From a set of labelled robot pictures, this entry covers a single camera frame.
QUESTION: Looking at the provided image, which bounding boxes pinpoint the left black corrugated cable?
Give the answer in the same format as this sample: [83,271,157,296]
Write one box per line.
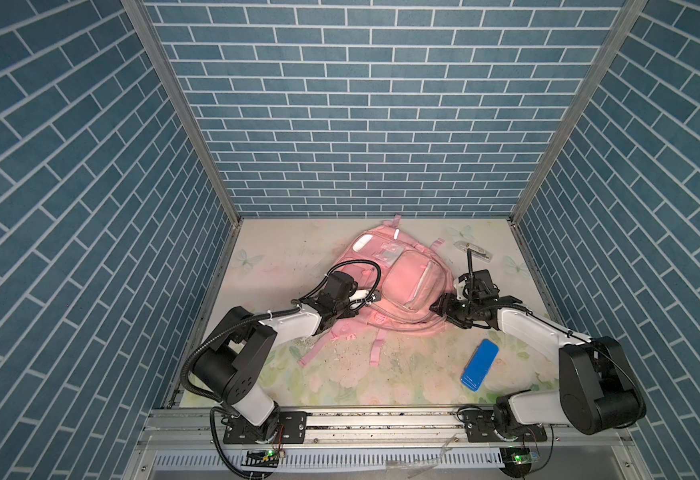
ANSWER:
[180,259,383,480]

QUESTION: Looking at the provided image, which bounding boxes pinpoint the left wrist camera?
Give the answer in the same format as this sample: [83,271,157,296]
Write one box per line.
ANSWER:
[349,290,370,302]

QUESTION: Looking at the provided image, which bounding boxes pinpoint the blue pencil case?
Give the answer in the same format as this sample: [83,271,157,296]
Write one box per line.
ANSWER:
[461,339,499,392]

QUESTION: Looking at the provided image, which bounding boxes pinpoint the pink student backpack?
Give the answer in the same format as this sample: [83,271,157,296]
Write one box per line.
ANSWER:
[299,218,455,367]

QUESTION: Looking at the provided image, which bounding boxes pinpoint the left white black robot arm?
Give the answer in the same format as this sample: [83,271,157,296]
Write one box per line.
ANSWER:
[181,268,381,437]

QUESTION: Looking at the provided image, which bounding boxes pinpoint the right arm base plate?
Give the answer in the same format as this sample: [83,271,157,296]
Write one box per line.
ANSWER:
[454,405,548,443]

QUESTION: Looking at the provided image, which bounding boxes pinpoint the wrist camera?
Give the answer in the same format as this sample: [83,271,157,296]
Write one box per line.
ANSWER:
[454,273,472,301]
[349,290,370,302]

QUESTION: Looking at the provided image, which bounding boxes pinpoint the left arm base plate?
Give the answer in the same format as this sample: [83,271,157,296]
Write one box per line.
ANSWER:
[223,409,308,445]

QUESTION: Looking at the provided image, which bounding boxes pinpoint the clear plastic pen box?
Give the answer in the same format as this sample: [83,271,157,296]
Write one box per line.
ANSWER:
[454,240,493,263]

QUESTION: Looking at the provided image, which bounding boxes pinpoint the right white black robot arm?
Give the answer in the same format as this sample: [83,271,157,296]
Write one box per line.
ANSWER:
[430,270,647,437]

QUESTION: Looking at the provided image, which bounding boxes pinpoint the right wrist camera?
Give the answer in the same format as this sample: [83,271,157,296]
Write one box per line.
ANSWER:
[454,273,472,301]

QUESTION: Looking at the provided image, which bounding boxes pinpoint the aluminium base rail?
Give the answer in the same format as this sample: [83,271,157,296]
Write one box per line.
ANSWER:
[124,406,650,479]

